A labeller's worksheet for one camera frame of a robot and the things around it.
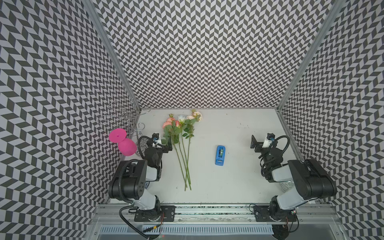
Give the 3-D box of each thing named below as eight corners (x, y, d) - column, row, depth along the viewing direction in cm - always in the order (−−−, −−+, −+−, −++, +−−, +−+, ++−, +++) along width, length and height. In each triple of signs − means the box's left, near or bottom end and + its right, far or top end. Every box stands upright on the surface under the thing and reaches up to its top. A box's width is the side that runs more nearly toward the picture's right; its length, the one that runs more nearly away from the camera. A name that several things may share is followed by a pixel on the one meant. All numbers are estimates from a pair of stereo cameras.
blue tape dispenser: (214, 164, 91) (215, 161, 87) (216, 148, 98) (217, 145, 94) (223, 166, 90) (224, 163, 87) (224, 149, 97) (225, 146, 94)
